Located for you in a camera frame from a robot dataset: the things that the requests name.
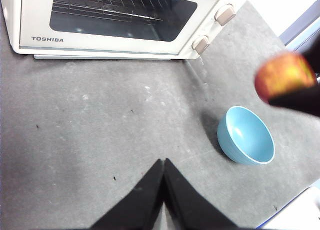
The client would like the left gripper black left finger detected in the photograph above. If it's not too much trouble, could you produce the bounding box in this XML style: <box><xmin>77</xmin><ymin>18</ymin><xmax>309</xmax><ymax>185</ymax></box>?
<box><xmin>89</xmin><ymin>159</ymin><xmax>165</xmax><ymax>230</ymax></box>

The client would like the cream Toshiba toaster oven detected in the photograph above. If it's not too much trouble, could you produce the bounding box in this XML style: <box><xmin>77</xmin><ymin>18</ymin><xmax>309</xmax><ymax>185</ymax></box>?
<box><xmin>0</xmin><ymin>0</ymin><xmax>237</xmax><ymax>60</ymax></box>

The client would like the beige oven knob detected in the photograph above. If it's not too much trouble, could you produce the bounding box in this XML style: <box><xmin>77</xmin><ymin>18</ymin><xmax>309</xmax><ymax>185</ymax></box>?
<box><xmin>191</xmin><ymin>35</ymin><xmax>210</xmax><ymax>55</ymax></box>
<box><xmin>214</xmin><ymin>4</ymin><xmax>237</xmax><ymax>25</ymax></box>

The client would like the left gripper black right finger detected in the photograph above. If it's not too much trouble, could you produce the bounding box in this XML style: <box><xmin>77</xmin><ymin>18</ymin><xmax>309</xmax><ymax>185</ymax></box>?
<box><xmin>163</xmin><ymin>158</ymin><xmax>238</xmax><ymax>230</ymax></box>

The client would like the metal wire oven rack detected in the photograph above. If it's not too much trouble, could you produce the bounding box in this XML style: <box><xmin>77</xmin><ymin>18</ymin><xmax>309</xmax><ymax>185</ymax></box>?
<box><xmin>51</xmin><ymin>0</ymin><xmax>167</xmax><ymax>23</ymax></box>

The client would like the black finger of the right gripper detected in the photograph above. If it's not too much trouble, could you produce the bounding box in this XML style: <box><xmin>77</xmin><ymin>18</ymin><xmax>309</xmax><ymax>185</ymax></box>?
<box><xmin>268</xmin><ymin>85</ymin><xmax>320</xmax><ymax>120</ymax></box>
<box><xmin>301</xmin><ymin>34</ymin><xmax>320</xmax><ymax>74</ymax></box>

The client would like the red yellow apple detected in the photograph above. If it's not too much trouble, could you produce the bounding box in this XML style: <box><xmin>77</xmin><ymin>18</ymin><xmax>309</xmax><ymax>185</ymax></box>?
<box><xmin>254</xmin><ymin>52</ymin><xmax>318</xmax><ymax>102</ymax></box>

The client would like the blue ribbed bowl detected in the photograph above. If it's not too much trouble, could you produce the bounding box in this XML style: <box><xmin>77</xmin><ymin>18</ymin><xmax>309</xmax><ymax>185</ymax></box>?
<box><xmin>216</xmin><ymin>105</ymin><xmax>276</xmax><ymax>165</ymax></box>

